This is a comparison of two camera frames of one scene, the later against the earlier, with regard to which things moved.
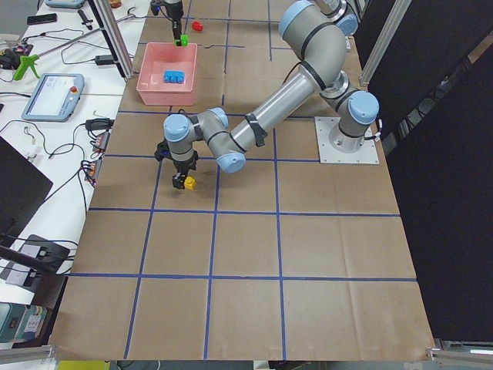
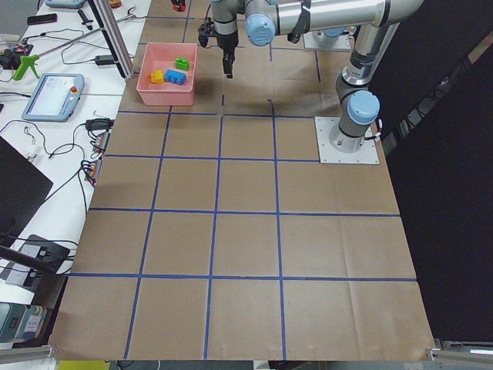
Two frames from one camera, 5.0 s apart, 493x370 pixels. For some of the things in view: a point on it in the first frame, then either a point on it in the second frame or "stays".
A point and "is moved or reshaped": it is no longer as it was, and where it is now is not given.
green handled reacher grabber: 28,61 stays
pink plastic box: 167,74 stays
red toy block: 196,25 is moved or reshaped
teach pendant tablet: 55,98 stays
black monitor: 23,186 stays
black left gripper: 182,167 to 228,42
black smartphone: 41,18 stays
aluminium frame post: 112,38 stays
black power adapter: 104,59 stays
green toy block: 184,39 to 182,64
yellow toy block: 189,183 to 157,76
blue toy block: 174,76 stays
